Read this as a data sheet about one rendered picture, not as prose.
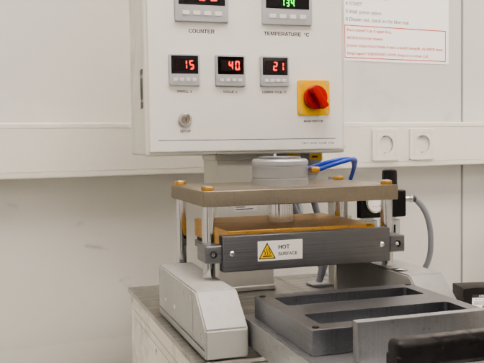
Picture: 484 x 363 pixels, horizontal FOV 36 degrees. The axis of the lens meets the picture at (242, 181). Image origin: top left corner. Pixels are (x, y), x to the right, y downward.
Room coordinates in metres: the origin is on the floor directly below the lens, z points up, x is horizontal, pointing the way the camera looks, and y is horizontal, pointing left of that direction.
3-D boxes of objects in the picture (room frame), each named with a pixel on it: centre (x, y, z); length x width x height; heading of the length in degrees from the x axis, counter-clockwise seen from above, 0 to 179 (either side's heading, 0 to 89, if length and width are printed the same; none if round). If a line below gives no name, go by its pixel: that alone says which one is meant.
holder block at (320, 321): (0.79, -0.13, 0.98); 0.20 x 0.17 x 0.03; 108
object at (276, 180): (1.07, -0.06, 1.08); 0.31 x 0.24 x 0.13; 108
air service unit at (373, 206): (1.22, -0.22, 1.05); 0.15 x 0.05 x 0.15; 108
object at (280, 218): (1.03, -0.06, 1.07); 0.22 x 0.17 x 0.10; 108
